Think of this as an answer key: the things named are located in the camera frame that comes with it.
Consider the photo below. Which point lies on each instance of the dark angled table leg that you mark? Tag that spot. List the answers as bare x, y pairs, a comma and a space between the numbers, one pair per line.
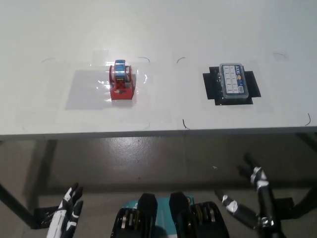
308, 198

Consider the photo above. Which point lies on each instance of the red tape dispenser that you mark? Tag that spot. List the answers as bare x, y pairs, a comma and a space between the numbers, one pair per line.
121, 84

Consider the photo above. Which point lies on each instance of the dark upright table leg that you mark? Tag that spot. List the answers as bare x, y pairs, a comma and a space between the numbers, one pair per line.
44, 173

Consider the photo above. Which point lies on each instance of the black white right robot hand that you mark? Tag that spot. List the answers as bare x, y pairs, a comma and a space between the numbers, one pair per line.
263, 196

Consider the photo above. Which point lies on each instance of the dark slanted table brace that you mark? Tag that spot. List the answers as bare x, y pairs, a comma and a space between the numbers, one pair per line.
12, 198

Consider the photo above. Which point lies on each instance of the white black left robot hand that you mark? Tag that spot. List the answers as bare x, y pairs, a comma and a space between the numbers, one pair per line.
63, 218

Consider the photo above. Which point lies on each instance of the clear plastic battery case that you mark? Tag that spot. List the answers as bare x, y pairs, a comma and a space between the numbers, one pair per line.
233, 81

